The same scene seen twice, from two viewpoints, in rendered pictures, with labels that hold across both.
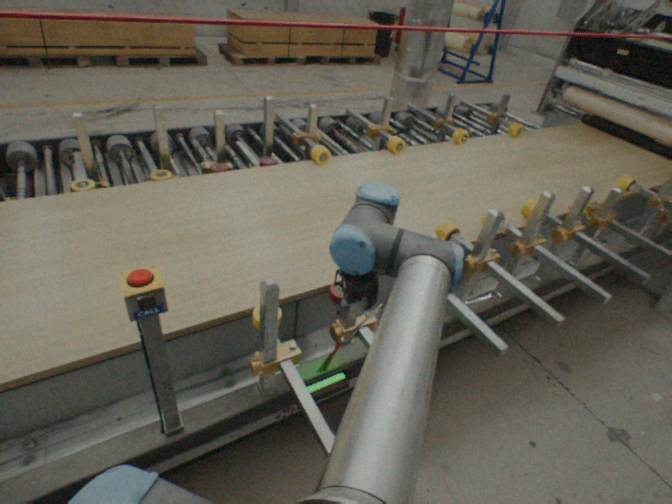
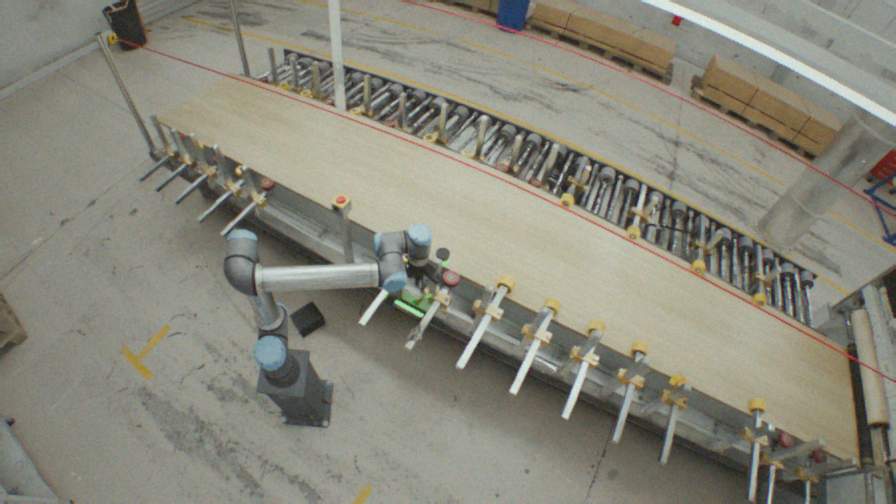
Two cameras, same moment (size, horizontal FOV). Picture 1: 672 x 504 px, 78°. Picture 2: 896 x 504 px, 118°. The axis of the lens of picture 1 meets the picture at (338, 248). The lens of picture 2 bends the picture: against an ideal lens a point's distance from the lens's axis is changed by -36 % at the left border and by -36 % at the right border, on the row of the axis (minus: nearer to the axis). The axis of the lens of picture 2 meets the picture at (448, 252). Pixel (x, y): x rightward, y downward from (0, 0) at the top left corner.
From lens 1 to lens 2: 125 cm
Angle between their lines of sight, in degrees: 42
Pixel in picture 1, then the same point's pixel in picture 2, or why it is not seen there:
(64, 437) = (332, 238)
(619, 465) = not seen: outside the picture
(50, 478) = (313, 245)
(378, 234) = (384, 246)
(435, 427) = (493, 409)
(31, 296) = (355, 178)
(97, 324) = (357, 205)
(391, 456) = (273, 275)
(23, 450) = (321, 231)
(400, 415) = (286, 274)
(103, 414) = not seen: hidden behind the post
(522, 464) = (506, 468)
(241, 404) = not seen: hidden behind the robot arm
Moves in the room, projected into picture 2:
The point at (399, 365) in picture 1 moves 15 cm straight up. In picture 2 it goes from (304, 270) to (295, 243)
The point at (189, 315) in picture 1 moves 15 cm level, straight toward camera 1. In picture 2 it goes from (383, 228) to (363, 246)
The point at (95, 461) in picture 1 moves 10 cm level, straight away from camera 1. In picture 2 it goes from (324, 252) to (331, 239)
